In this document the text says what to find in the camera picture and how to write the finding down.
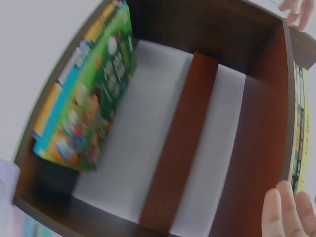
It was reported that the brown wooden shelf box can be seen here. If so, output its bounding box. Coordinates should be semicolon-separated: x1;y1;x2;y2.
12;0;315;237

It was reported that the person's right hand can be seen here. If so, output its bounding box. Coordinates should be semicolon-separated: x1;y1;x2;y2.
261;181;316;237

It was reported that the green picture book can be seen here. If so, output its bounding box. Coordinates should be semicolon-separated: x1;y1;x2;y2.
46;0;138;173

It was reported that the yellow book with green edge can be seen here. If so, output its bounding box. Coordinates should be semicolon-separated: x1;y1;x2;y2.
288;62;312;194

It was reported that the person's left hand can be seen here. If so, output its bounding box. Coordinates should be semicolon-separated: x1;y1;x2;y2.
279;0;316;32

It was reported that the blue and yellow picture book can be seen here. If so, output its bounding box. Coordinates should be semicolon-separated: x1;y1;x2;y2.
31;0;124;158

